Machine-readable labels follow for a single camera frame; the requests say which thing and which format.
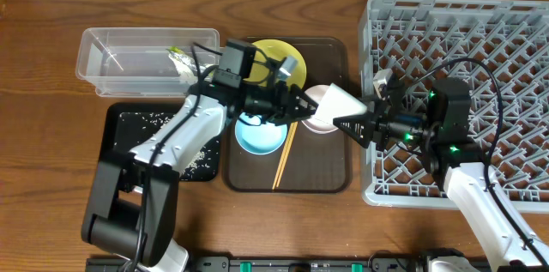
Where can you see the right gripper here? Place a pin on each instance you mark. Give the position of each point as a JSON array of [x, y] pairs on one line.
[[383, 120]]

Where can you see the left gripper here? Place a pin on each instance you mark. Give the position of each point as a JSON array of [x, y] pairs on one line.
[[284, 105]]

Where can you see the white green cup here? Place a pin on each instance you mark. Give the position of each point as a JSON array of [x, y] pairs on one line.
[[337, 103]]

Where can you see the light blue bowl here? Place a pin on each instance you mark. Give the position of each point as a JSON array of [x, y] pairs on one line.
[[257, 138]]

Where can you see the green snack wrapper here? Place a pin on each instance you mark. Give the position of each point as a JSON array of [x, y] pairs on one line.
[[184, 64]]

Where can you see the pink bowl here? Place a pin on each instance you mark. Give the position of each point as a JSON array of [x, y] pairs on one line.
[[313, 124]]

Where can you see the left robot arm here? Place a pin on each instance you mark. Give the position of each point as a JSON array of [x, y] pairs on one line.
[[131, 209]]

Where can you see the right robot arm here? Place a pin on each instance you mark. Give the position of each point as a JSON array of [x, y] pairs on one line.
[[461, 170]]

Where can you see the grey dishwasher rack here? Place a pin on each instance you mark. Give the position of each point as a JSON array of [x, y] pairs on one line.
[[500, 49]]

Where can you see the wooden chopstick left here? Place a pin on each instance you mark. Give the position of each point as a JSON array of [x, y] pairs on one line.
[[281, 160]]

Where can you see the wooden chopstick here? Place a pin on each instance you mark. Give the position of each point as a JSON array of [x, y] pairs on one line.
[[286, 156], [281, 160]]

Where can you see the wooden chopstick right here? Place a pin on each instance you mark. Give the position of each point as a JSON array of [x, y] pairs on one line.
[[286, 156]]

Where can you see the yellow plate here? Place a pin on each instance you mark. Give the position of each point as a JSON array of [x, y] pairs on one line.
[[278, 49]]

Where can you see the brown serving tray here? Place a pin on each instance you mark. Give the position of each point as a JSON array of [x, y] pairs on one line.
[[317, 163]]

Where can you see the black plastic tray bin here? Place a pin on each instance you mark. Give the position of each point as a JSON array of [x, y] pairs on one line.
[[129, 124]]

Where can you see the clear plastic bin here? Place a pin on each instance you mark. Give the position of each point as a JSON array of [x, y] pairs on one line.
[[133, 61]]

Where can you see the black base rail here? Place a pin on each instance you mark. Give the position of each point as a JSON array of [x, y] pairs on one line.
[[225, 264]]

